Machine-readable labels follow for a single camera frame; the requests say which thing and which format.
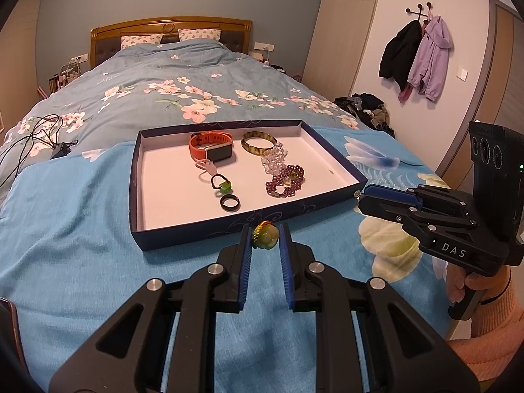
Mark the light blue flower blanket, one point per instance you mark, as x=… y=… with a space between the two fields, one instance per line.
x=82 y=233

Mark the purple jacket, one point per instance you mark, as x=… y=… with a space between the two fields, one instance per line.
x=432 y=57

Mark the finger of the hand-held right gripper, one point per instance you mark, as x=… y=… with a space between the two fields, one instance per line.
x=380 y=208
x=393 y=192

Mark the beige wardrobe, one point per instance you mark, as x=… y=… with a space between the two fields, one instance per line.
x=344 y=28

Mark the wooden bed headboard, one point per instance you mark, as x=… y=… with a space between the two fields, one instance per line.
x=135 y=30

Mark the bedside clutter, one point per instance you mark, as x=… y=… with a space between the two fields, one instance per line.
x=64 y=77

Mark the wooden door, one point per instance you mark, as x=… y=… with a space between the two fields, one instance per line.
x=503 y=69

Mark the black jacket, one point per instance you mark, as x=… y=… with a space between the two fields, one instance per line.
x=399 y=55

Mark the white light switch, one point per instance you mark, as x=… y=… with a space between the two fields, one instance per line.
x=463 y=74

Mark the smartphone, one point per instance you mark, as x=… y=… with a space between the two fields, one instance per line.
x=9 y=331

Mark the tortoiseshell bangle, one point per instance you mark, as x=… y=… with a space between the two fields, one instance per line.
x=245 y=147

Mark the grey-blue floral duvet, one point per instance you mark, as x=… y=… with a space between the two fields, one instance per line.
x=135 y=102

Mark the dark blue box tray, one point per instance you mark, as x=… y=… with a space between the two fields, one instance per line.
x=172 y=196

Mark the black wall coat hook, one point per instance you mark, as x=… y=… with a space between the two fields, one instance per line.
x=419 y=11

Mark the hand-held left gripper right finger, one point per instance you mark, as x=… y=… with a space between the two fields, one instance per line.
x=285 y=272

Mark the patterned pillow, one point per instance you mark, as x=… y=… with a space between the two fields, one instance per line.
x=200 y=35
x=141 y=41

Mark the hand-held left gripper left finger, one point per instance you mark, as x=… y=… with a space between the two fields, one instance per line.
x=245 y=268

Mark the pile of dark clothes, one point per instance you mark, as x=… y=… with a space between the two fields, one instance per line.
x=368 y=110

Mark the person's right forearm pink sleeve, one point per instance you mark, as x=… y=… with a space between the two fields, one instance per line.
x=499 y=335

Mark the yellow green round pendant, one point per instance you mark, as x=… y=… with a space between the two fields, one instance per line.
x=266 y=236

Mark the person's right hand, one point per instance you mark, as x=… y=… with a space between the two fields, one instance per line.
x=483 y=283

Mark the white wall socket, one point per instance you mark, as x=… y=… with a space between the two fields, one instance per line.
x=264 y=46
x=78 y=57

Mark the small black device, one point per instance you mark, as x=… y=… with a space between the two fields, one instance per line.
x=61 y=150

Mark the orange smartwatch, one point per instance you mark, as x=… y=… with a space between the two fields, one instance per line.
x=219 y=153

